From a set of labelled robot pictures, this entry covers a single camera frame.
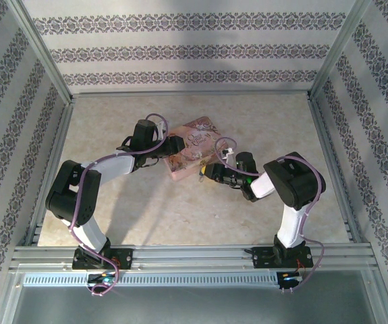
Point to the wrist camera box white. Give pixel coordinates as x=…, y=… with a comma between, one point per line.
x=229, y=155
x=162, y=130

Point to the pink illustrated diary box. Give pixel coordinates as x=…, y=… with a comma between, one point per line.
x=197, y=145

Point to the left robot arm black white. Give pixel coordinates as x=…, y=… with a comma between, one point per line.
x=75, y=195

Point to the aluminium frame post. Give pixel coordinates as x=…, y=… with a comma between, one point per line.
x=38, y=50
x=340, y=50

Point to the grey metal sheet panel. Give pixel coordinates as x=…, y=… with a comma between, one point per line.
x=193, y=305

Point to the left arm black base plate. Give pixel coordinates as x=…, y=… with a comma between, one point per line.
x=126, y=259

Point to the aluminium side rail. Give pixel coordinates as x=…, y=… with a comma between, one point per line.
x=53, y=158
x=335, y=152

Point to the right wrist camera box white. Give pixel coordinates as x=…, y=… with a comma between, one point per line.
x=229, y=155

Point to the long aluminium mounting rail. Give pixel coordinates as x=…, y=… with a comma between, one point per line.
x=193, y=257

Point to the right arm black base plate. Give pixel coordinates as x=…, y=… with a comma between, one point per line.
x=264, y=258

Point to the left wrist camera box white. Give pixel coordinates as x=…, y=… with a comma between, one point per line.
x=162, y=130

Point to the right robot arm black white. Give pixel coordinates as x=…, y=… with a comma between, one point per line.
x=295, y=182

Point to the short aluminium table edge rail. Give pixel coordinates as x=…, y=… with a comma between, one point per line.
x=187, y=94

